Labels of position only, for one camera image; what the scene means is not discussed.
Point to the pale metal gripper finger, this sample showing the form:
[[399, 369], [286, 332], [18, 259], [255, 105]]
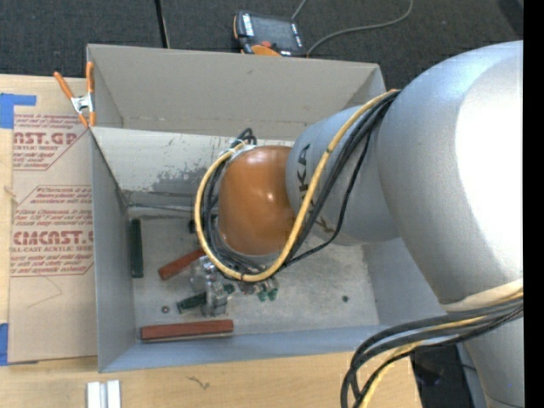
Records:
[[216, 292], [213, 309]]

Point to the short dark green block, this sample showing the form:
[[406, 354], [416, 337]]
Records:
[[190, 302]]

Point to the red-brown flat block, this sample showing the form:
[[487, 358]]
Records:
[[186, 330], [178, 265]]

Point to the long dark green flat block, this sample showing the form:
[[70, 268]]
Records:
[[136, 248]]

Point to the brown cardboard board, red print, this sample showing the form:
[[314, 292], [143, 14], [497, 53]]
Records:
[[51, 228]]

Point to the grey metal bin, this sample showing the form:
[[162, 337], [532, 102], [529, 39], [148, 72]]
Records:
[[170, 100]]

